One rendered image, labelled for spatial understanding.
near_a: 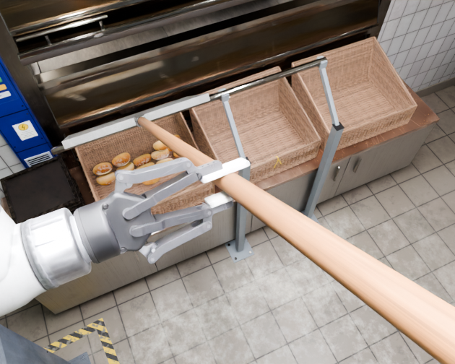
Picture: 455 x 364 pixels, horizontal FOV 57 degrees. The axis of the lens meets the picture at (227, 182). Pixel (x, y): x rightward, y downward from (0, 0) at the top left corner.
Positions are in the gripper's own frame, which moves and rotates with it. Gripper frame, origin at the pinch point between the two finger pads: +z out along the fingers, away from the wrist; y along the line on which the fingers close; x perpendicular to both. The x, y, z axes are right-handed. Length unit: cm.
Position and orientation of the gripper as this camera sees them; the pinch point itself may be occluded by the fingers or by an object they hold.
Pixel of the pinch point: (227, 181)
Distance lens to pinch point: 58.0
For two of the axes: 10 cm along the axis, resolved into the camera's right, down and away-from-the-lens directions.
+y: 2.7, 9.1, 3.2
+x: 3.2, 2.2, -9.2
